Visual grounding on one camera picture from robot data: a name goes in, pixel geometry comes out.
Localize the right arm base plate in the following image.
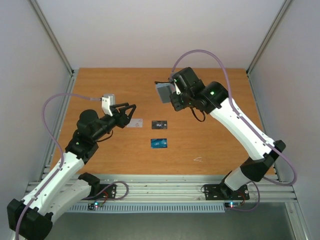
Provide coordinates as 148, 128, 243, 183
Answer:
201, 184, 250, 201

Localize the left corner aluminium post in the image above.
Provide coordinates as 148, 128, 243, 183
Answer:
28, 0, 75, 77

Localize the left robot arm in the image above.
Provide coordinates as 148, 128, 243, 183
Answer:
7, 102, 136, 240

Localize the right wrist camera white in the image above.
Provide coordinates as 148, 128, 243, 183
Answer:
168, 76, 182, 95

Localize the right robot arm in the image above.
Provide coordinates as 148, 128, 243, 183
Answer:
169, 67, 286, 200

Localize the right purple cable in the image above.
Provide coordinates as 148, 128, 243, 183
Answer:
171, 49, 299, 187

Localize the corner aluminium post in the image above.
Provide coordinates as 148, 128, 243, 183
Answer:
246, 0, 294, 77
28, 0, 75, 77

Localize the blue credit card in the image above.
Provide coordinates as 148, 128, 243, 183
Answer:
150, 138, 168, 149

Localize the grey slotted cable duct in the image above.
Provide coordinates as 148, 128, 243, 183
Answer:
67, 202, 225, 214

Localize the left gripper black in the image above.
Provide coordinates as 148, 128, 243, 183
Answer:
92, 102, 136, 141

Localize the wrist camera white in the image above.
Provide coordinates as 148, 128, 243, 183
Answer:
101, 93, 116, 117
168, 76, 182, 95

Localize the white floral credit card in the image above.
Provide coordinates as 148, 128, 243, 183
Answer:
126, 118, 143, 128

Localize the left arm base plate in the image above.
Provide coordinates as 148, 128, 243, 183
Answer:
82, 184, 117, 201

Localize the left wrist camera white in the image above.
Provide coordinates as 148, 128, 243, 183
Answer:
101, 93, 116, 117

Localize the right corner aluminium post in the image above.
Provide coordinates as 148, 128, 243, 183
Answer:
246, 0, 294, 77

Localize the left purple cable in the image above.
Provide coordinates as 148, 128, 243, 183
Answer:
14, 92, 103, 240

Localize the black VIP credit card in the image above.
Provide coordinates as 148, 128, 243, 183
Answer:
151, 120, 168, 130

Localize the purple cable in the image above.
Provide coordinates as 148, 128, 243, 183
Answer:
171, 49, 299, 187
14, 92, 103, 240

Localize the aluminium rail frame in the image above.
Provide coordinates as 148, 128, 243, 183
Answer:
96, 174, 298, 203

